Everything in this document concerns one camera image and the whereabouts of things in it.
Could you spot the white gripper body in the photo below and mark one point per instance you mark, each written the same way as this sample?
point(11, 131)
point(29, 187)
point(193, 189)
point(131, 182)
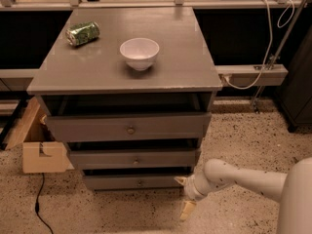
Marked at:
point(192, 189)

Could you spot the grey bottom drawer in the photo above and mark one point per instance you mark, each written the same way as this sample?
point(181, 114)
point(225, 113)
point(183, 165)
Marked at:
point(123, 182)

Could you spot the grey drawer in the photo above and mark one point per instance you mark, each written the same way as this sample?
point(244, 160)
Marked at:
point(134, 158)
point(128, 127)
point(123, 182)

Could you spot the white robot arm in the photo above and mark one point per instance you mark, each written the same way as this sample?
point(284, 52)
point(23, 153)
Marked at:
point(293, 191)

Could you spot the grey top drawer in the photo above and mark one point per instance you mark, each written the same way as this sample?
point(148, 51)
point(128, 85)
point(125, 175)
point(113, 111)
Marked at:
point(128, 127)

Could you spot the grey middle drawer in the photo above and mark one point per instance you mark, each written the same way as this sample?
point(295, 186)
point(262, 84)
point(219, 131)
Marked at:
point(134, 158)

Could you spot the grey drawer cabinet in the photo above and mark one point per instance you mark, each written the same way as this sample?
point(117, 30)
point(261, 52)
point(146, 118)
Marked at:
point(95, 80)

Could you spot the metal diagonal rod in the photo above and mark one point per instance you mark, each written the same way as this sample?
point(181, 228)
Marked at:
point(270, 64)

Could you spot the dark cabinet at right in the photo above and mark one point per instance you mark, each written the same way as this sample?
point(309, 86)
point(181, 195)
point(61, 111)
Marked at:
point(295, 94)

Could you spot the white bowl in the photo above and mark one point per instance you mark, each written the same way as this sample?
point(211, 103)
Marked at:
point(139, 53)

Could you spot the wooden block fixture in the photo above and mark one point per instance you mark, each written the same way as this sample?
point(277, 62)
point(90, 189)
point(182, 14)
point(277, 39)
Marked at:
point(38, 154)

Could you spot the green crushed soda can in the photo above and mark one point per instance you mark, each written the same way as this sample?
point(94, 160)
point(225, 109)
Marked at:
point(82, 33)

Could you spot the grey rail beam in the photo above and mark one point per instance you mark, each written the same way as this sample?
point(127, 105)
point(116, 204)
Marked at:
point(246, 76)

